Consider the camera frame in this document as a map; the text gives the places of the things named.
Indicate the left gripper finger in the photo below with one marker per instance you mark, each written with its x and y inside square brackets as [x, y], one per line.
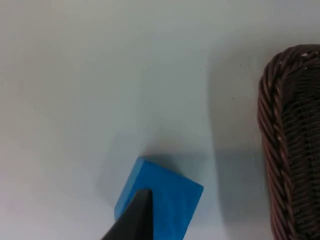
[137, 220]

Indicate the blue cube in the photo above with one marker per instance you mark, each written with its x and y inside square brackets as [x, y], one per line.
[172, 200]

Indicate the dark brown wicker basket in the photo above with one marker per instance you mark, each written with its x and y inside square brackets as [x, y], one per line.
[295, 140]

